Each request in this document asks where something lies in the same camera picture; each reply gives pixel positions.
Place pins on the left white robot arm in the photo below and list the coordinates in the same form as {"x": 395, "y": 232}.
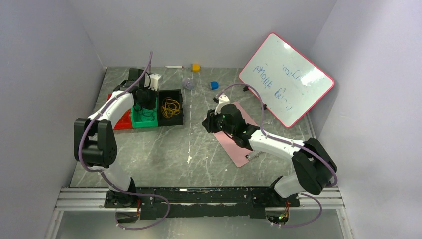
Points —
{"x": 95, "y": 146}

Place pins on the blue block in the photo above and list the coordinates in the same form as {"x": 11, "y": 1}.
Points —
{"x": 214, "y": 85}

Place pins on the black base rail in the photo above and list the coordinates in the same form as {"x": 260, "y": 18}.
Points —
{"x": 176, "y": 202}

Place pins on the pink clipboard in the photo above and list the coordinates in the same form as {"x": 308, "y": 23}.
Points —
{"x": 237, "y": 149}

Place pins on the black plastic bin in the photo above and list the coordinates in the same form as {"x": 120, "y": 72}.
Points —
{"x": 169, "y": 108}

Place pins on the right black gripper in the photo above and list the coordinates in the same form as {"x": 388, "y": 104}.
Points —
{"x": 209, "y": 123}

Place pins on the yellow cube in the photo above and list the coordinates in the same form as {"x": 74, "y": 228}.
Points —
{"x": 195, "y": 67}

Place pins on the red plastic bin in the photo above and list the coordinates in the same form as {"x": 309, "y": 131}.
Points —
{"x": 123, "y": 122}

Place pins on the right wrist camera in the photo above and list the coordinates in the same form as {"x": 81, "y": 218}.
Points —
{"x": 221, "y": 101}

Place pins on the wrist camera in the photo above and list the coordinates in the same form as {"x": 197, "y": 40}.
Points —
{"x": 154, "y": 81}
{"x": 221, "y": 101}

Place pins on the pink framed whiteboard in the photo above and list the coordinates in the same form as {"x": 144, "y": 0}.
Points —
{"x": 287, "y": 81}

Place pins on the white marker pen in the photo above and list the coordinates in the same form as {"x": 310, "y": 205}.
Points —
{"x": 174, "y": 67}

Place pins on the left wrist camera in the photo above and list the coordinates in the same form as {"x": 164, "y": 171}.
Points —
{"x": 154, "y": 81}

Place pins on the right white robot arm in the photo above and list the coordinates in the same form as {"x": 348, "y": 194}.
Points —
{"x": 313, "y": 167}

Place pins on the green plastic bin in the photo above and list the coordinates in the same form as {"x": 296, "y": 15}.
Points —
{"x": 144, "y": 118}

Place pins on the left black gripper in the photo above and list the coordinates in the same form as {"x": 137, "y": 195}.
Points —
{"x": 153, "y": 103}

